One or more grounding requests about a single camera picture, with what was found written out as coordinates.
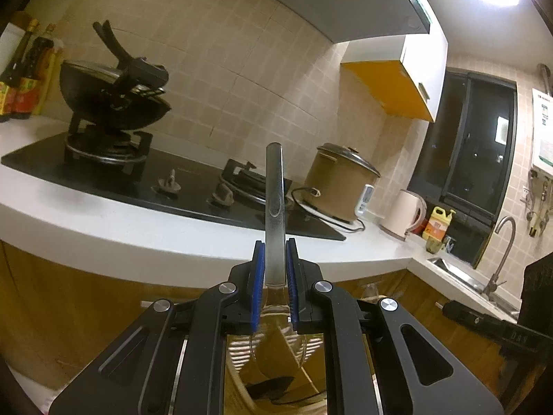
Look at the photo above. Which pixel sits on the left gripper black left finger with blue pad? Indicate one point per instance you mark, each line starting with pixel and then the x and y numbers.
pixel 172 357

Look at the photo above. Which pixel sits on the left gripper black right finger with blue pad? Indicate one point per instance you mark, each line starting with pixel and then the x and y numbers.
pixel 378 358

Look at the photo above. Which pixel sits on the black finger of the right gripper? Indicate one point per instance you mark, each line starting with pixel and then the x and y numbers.
pixel 522 340

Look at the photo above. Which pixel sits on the clear plastic spoon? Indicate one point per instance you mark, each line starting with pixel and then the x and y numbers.
pixel 371 292
pixel 276 233

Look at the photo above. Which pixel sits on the wooden base cabinets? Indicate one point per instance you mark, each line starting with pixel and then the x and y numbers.
pixel 56 319

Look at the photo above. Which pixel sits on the tan plastic utensil basket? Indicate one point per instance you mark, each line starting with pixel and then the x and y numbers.
pixel 306 394

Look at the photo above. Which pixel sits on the yellow dish soap bottle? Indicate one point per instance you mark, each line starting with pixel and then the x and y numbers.
pixel 436 228

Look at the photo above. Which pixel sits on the black ladle spoon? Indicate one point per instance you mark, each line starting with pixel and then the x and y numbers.
pixel 273 388

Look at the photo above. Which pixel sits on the pink electric kettle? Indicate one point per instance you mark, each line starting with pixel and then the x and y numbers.
pixel 405 215

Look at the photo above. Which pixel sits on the dark window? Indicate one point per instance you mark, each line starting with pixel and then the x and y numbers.
pixel 467 157

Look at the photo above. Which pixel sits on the black gas stove top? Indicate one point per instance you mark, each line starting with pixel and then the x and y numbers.
pixel 124 167

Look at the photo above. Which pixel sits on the brown rice cooker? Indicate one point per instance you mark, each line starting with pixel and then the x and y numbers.
pixel 339 185

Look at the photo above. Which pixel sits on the white water heater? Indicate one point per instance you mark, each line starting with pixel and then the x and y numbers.
pixel 542 135

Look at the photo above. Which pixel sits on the black wok with lid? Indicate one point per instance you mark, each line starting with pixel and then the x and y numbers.
pixel 124 97

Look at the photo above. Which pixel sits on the yellow oil bottle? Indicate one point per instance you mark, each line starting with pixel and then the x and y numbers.
pixel 45 73

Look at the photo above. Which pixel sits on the red label sauce bottle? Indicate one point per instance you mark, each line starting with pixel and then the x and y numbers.
pixel 33 72

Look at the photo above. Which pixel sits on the dark soy sauce bottle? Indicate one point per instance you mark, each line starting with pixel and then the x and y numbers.
pixel 11 76

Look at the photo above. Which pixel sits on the white refrigerator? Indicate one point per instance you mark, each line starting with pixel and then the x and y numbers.
pixel 9 41

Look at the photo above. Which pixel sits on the white wall cabinet orange bottom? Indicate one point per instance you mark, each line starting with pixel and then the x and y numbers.
pixel 405 73

